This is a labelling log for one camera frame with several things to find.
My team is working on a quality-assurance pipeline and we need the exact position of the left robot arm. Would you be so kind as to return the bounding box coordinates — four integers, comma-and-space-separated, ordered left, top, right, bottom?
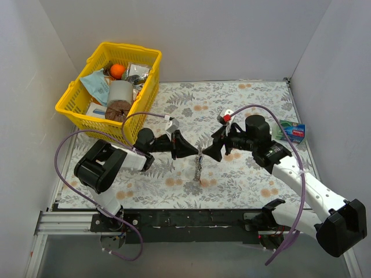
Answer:
74, 128, 199, 232

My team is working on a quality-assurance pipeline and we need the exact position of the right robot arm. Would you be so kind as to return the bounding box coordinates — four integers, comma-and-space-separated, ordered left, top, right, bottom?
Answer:
202, 112, 367, 257

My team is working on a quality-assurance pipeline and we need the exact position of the floral table mat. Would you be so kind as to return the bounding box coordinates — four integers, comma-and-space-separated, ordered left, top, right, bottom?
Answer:
57, 81, 325, 210

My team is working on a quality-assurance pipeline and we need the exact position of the brown round object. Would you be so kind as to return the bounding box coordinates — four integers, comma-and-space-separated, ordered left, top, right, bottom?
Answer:
105, 100, 132, 122

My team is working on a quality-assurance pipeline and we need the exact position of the blue red small box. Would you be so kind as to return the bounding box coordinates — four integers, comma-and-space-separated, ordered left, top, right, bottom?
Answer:
272, 120, 305, 144

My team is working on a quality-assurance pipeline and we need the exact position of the grey tape roll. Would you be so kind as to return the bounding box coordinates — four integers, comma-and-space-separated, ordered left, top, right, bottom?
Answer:
107, 80, 133, 106

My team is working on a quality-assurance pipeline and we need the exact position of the silver foil packet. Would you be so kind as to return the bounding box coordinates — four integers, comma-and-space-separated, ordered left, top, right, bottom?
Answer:
122, 63, 151, 85

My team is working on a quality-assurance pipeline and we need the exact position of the white box in basket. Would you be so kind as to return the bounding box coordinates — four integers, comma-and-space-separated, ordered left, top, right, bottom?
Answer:
86, 103, 107, 119

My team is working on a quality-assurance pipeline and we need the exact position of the orange ball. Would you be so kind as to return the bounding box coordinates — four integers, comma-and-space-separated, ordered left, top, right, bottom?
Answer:
110, 64, 126, 79

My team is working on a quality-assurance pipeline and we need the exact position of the light blue pouch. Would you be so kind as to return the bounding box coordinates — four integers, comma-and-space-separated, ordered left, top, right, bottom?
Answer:
79, 68, 112, 107

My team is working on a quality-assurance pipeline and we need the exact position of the yellow plastic basket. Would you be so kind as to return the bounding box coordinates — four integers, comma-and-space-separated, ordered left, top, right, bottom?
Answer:
55, 42, 162, 144

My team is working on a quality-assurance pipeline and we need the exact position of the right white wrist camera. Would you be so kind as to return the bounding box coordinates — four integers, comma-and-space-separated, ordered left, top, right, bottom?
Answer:
217, 109, 235, 125

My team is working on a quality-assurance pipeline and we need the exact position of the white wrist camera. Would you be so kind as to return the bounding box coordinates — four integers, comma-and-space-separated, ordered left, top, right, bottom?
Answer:
217, 109, 235, 125
165, 115, 179, 136

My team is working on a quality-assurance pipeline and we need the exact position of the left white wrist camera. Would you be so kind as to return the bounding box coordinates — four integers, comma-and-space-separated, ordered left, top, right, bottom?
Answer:
165, 115, 179, 136

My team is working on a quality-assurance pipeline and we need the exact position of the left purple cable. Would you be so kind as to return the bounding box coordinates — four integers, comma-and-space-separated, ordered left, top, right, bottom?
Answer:
54, 112, 174, 262

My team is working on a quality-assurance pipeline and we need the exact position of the purple cable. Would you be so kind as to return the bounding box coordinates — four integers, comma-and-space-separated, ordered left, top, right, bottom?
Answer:
54, 112, 174, 262
228, 104, 307, 266

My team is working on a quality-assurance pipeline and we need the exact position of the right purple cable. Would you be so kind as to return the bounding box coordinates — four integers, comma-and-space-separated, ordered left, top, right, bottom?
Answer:
228, 104, 307, 266

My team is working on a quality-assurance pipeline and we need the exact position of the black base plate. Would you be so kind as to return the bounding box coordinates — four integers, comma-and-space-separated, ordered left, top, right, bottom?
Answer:
90, 209, 289, 248

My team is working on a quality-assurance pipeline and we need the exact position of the aluminium frame rail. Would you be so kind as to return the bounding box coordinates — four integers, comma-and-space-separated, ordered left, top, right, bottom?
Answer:
24, 210, 363, 278

